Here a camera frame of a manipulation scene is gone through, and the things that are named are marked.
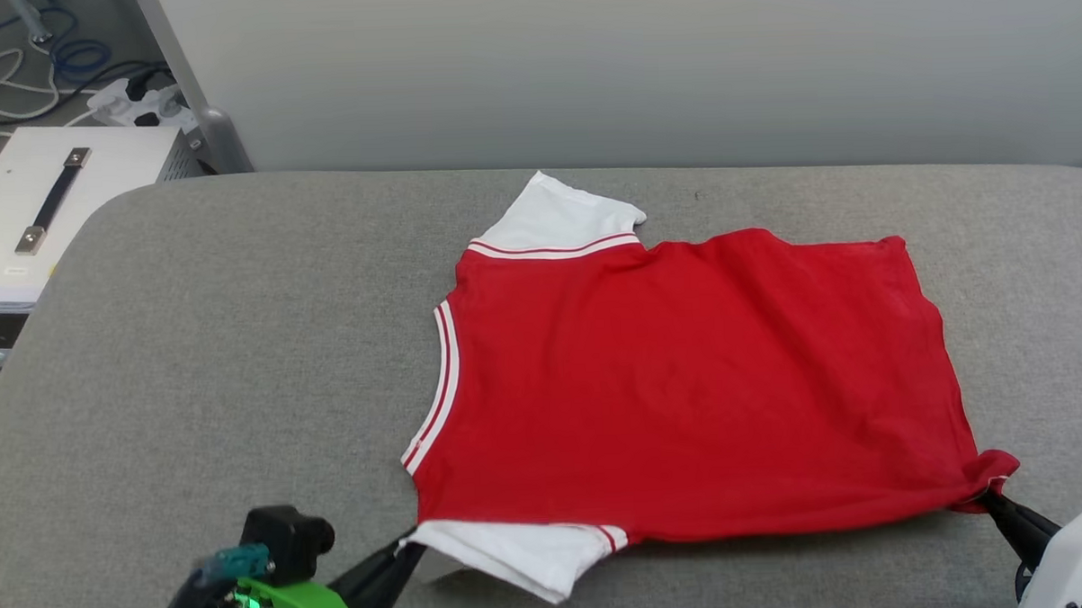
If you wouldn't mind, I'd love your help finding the blue floor cable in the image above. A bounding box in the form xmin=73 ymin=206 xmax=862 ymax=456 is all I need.
xmin=0 ymin=3 xmax=113 ymax=86

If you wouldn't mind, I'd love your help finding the grey fabric sofa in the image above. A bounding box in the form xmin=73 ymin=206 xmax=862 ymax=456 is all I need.
xmin=0 ymin=144 xmax=1082 ymax=608

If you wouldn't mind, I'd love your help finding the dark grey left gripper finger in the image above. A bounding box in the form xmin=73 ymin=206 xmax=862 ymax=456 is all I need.
xmin=326 ymin=528 xmax=425 ymax=602
xmin=351 ymin=544 xmax=428 ymax=608

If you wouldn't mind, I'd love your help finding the red and white jersey shirt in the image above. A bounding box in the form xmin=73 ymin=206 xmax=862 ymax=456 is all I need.
xmin=390 ymin=154 xmax=1026 ymax=608

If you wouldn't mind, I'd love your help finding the black cable teal connector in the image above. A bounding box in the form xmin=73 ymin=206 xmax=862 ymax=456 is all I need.
xmin=148 ymin=542 xmax=275 ymax=608

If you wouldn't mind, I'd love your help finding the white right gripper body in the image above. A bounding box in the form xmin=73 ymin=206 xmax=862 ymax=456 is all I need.
xmin=1015 ymin=500 xmax=1082 ymax=608

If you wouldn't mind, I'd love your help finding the white metal frame leg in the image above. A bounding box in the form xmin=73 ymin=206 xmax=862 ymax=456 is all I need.
xmin=132 ymin=0 xmax=255 ymax=178
xmin=6 ymin=0 xmax=53 ymax=46

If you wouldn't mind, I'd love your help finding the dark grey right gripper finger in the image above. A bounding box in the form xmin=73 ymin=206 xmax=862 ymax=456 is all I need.
xmin=975 ymin=486 xmax=1063 ymax=543
xmin=983 ymin=499 xmax=1052 ymax=561

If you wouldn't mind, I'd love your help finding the white equipment case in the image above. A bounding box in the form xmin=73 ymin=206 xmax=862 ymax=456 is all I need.
xmin=0 ymin=120 xmax=214 ymax=371

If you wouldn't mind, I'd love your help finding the black strap handle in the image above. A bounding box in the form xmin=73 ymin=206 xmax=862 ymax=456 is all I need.
xmin=10 ymin=146 xmax=96 ymax=257

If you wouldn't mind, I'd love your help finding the white floor cable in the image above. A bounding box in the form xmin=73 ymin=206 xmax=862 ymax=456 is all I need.
xmin=0 ymin=44 xmax=103 ymax=140

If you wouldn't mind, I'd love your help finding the white power strip with cables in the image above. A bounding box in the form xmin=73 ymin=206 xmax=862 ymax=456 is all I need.
xmin=0 ymin=58 xmax=178 ymax=128

